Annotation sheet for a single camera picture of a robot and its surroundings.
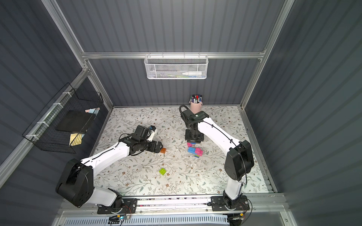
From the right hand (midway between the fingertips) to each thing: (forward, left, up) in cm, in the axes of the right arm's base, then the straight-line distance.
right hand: (191, 142), depth 82 cm
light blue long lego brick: (0, -1, -9) cm, 9 cm away
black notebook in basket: (+5, +64, +14) cm, 66 cm away
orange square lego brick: (0, +18, -11) cm, 21 cm away
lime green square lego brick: (-13, +17, -13) cm, 25 cm away
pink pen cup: (+36, -5, -6) cm, 36 cm away
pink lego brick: (-2, -5, -7) cm, 9 cm away
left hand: (+1, +21, -5) cm, 21 cm away
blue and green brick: (-2, -4, -13) cm, 14 cm away
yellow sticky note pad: (-10, +51, +20) cm, 56 cm away
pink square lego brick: (+6, +1, -13) cm, 14 cm away
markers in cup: (+40, -5, -1) cm, 40 cm away
